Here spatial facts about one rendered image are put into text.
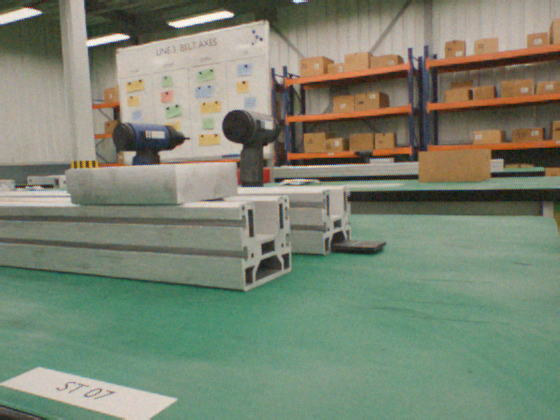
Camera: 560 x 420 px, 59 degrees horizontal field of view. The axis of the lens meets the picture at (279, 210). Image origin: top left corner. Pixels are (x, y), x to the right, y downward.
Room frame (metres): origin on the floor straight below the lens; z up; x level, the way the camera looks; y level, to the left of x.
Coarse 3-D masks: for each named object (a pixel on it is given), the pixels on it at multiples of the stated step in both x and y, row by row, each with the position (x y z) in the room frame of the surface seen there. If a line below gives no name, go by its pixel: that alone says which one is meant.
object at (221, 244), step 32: (0, 224) 0.65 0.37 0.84; (32, 224) 0.62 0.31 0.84; (64, 224) 0.59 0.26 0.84; (96, 224) 0.56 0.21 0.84; (128, 224) 0.55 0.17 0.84; (160, 224) 0.53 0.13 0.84; (192, 224) 0.51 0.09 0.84; (224, 224) 0.49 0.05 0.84; (256, 224) 0.54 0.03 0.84; (288, 224) 0.55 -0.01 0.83; (0, 256) 0.65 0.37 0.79; (32, 256) 0.62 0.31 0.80; (64, 256) 0.59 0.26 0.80; (96, 256) 0.56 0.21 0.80; (128, 256) 0.54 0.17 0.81; (160, 256) 0.52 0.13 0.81; (192, 256) 0.49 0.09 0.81; (224, 256) 0.49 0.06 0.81; (256, 256) 0.49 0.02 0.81; (288, 256) 0.55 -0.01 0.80; (224, 288) 0.48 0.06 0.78
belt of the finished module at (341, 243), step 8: (336, 240) 0.69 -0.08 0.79; (344, 240) 0.69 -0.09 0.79; (352, 240) 0.69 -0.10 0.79; (360, 240) 0.68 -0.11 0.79; (368, 240) 0.68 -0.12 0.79; (336, 248) 0.65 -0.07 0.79; (344, 248) 0.64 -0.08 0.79; (352, 248) 0.64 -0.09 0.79; (360, 248) 0.63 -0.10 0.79; (368, 248) 0.63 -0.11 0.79; (376, 248) 0.63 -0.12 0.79
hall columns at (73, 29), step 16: (64, 0) 8.77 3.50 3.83; (80, 0) 8.74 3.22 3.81; (64, 16) 8.74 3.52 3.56; (80, 16) 8.72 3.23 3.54; (64, 32) 8.72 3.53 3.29; (80, 32) 8.69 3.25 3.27; (64, 48) 8.70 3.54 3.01; (80, 48) 8.67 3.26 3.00; (64, 64) 8.68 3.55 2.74; (80, 64) 8.65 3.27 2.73; (80, 80) 8.62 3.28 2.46; (80, 96) 8.60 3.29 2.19; (80, 112) 8.58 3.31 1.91; (80, 128) 8.56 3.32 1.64; (80, 144) 8.77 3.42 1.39; (80, 160) 8.78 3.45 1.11
